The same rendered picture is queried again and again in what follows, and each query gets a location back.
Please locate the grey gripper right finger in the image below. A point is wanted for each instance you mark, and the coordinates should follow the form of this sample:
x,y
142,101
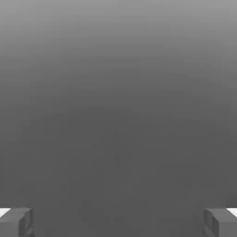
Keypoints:
x,y
222,223

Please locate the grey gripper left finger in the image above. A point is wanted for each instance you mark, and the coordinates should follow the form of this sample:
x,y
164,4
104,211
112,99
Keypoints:
x,y
13,222

